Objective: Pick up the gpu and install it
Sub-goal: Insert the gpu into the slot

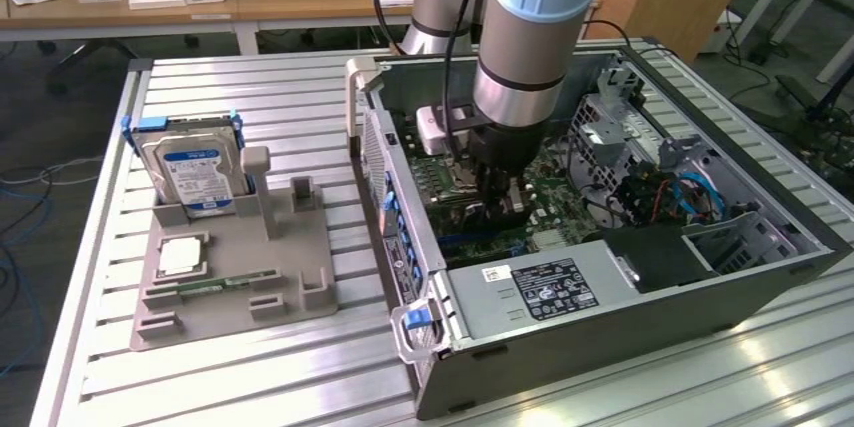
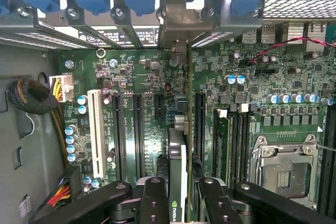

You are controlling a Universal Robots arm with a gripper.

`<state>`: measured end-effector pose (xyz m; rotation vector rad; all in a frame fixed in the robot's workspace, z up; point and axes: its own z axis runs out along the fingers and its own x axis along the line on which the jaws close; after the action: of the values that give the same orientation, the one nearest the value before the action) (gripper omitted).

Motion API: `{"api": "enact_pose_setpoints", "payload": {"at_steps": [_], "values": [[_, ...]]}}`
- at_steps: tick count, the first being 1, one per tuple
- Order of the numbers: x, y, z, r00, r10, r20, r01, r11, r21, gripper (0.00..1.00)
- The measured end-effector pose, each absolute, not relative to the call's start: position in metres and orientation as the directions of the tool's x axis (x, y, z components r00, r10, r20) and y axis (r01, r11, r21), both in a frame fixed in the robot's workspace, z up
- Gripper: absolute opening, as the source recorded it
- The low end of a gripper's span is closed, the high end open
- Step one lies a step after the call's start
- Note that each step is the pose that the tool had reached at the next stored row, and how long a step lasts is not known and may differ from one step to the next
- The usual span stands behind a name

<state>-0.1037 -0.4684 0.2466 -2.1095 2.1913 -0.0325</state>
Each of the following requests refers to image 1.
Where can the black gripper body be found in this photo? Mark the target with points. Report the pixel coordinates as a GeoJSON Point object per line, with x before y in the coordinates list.
{"type": "Point", "coordinates": [507, 152]}

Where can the graphics card with metal bracket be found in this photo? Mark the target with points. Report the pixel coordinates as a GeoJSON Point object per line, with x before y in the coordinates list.
{"type": "Point", "coordinates": [467, 222]}

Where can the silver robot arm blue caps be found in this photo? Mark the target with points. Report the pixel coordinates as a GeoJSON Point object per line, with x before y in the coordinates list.
{"type": "Point", "coordinates": [527, 47]}

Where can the metal CPU socket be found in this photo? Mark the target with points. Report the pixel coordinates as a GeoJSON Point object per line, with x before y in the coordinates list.
{"type": "Point", "coordinates": [463, 179]}

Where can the green motherboard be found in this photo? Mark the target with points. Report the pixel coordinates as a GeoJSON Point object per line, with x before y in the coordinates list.
{"type": "Point", "coordinates": [554, 207]}

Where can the metal disk bay cage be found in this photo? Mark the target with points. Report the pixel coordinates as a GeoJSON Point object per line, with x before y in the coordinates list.
{"type": "Point", "coordinates": [601, 142]}

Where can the silver chipset heatsink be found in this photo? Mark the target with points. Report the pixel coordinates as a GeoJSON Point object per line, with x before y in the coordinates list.
{"type": "Point", "coordinates": [550, 241]}

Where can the blue expansion slot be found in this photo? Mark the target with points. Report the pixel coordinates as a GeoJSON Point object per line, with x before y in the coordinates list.
{"type": "Point", "coordinates": [450, 239]}

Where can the grey power supply with label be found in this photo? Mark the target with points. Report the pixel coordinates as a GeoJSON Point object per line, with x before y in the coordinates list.
{"type": "Point", "coordinates": [481, 312]}

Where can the blue case latch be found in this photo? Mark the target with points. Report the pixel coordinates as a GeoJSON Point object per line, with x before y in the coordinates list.
{"type": "Point", "coordinates": [415, 319]}

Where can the open black PC case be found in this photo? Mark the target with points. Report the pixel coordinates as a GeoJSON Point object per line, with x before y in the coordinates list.
{"type": "Point", "coordinates": [601, 347]}

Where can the black equipment stand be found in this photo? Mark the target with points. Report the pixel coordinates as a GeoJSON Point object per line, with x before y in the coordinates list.
{"type": "Point", "coordinates": [824, 102]}

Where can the green RAM stick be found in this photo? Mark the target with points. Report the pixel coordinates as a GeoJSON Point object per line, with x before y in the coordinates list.
{"type": "Point", "coordinates": [227, 283]}

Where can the grey parts rack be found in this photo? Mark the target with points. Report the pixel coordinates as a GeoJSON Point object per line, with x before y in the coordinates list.
{"type": "Point", "coordinates": [227, 307]}

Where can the silver CPU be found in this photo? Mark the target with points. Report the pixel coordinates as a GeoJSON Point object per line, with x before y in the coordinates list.
{"type": "Point", "coordinates": [182, 257]}

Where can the black chair base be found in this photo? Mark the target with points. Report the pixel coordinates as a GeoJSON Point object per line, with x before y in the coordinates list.
{"type": "Point", "coordinates": [74, 59]}

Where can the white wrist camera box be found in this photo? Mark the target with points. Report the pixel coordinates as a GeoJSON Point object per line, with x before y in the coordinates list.
{"type": "Point", "coordinates": [433, 129]}

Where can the hard disk with blue bracket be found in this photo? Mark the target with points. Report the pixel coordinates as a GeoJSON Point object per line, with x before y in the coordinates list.
{"type": "Point", "coordinates": [190, 172]}

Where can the white desk frame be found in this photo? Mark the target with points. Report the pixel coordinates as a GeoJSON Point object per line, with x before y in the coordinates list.
{"type": "Point", "coordinates": [804, 1]}

